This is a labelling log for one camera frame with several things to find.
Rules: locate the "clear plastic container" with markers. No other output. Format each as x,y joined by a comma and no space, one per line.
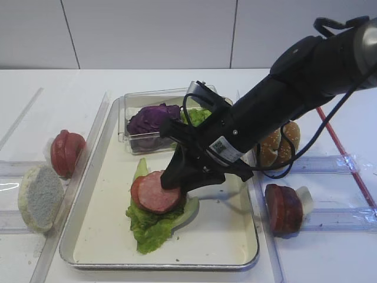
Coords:
133,103

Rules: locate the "green lettuce in container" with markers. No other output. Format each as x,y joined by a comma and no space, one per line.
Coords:
196,115

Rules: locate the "clear acrylic rail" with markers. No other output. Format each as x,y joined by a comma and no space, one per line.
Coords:
20,117
54,234

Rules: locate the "red tomato slices stack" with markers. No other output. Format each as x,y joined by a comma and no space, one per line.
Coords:
65,151

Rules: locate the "clear rear acrylic rail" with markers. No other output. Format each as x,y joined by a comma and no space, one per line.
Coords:
20,117

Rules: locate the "clear patty pusher track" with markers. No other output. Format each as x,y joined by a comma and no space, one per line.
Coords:
341,220

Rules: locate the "tomato slice on lettuce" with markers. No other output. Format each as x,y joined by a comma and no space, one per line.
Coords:
134,191

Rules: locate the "white patty pusher block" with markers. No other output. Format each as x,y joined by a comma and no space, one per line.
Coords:
305,199

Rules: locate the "red plastic rail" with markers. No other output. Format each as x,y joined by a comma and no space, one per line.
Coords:
357,178

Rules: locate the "sesame burger buns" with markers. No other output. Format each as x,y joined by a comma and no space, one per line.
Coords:
275,149

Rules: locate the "white bread slice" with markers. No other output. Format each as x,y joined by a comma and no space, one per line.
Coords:
39,197

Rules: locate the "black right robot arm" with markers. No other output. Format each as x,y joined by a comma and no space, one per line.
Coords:
340,60

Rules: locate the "clear tomato pusher track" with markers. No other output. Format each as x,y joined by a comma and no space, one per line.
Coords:
18,169

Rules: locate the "clear bun pusher track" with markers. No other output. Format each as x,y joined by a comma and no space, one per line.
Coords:
325,164

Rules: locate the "white metal tray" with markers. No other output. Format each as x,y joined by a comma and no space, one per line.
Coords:
211,228

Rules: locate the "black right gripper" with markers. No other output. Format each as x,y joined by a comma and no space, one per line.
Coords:
194,162

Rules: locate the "green lettuce leaf on tray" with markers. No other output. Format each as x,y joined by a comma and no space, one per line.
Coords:
151,230

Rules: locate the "dark meat patties stack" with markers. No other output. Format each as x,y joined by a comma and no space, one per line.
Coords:
284,208

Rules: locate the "pink meat patty slice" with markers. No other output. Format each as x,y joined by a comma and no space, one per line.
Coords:
153,197

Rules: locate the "clear bread pusher track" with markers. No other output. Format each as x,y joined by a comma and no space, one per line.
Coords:
12,223

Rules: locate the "bottom bun on tray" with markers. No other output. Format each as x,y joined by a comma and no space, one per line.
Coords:
191,209

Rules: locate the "purple cabbage leaves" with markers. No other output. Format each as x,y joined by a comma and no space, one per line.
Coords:
150,118

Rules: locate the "clear front acrylic rail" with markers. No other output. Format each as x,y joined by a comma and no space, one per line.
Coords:
54,234

